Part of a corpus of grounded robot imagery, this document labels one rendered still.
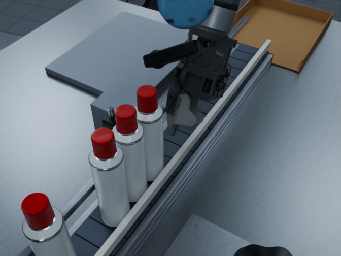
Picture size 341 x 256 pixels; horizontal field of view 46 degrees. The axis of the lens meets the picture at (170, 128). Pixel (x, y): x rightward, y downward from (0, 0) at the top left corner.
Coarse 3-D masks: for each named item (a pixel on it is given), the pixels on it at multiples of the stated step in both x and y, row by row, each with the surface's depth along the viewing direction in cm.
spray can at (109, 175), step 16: (96, 144) 55; (112, 144) 56; (96, 160) 58; (112, 160) 58; (96, 176) 59; (112, 176) 59; (96, 192) 63; (112, 192) 61; (112, 208) 64; (128, 208) 68; (112, 224) 68
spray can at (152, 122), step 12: (144, 96) 62; (156, 96) 63; (144, 108) 63; (156, 108) 64; (144, 120) 64; (156, 120) 65; (144, 132) 66; (156, 132) 66; (156, 144) 68; (156, 156) 71; (156, 168) 73
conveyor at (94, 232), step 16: (240, 48) 108; (256, 48) 108; (240, 64) 103; (208, 112) 90; (192, 128) 86; (208, 128) 86; (176, 144) 83; (160, 192) 74; (96, 208) 71; (96, 224) 69; (80, 240) 67; (96, 240) 67
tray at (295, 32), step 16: (256, 0) 134; (272, 0) 131; (240, 16) 127; (256, 16) 129; (272, 16) 129; (288, 16) 129; (304, 16) 129; (320, 16) 126; (240, 32) 122; (256, 32) 122; (272, 32) 122; (288, 32) 122; (304, 32) 122; (320, 32) 116; (272, 48) 116; (288, 48) 116; (304, 48) 116; (288, 64) 110; (304, 64) 110
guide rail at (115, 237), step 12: (264, 48) 102; (252, 60) 98; (240, 84) 94; (228, 96) 89; (216, 108) 85; (204, 120) 83; (192, 144) 79; (180, 156) 76; (168, 168) 74; (156, 180) 72; (156, 192) 71; (144, 204) 68; (132, 216) 66; (120, 228) 65; (108, 240) 63; (96, 252) 62; (108, 252) 63
